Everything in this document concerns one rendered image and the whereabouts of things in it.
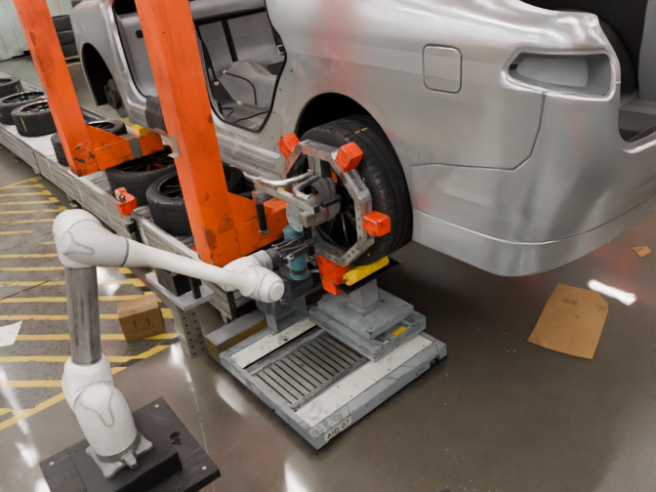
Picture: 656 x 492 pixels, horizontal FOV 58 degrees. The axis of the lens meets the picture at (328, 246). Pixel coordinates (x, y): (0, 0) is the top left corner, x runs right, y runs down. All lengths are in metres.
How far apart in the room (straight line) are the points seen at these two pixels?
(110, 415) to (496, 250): 1.44
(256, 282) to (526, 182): 0.95
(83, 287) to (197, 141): 0.89
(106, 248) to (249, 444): 1.19
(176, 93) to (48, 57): 1.93
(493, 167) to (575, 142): 0.27
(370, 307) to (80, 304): 1.42
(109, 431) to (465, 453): 1.37
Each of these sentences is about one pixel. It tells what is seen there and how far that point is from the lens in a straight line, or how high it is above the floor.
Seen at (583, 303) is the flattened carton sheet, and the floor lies 0.01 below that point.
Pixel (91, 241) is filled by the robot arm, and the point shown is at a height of 1.18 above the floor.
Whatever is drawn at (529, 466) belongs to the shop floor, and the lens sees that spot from 2.58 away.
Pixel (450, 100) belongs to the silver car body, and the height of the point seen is 1.37.
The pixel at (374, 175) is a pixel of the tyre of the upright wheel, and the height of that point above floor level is 1.03.
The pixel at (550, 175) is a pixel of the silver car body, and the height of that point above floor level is 1.17.
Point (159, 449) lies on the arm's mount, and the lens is 2.26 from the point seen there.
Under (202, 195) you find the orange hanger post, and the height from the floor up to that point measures 0.91.
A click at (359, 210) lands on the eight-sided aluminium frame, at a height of 0.91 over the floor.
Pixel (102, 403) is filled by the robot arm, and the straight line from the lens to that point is 2.13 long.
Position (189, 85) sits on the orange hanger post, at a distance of 2.62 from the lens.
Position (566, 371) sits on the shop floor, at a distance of 3.00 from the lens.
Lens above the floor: 1.95
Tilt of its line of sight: 29 degrees down
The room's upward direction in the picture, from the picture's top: 7 degrees counter-clockwise
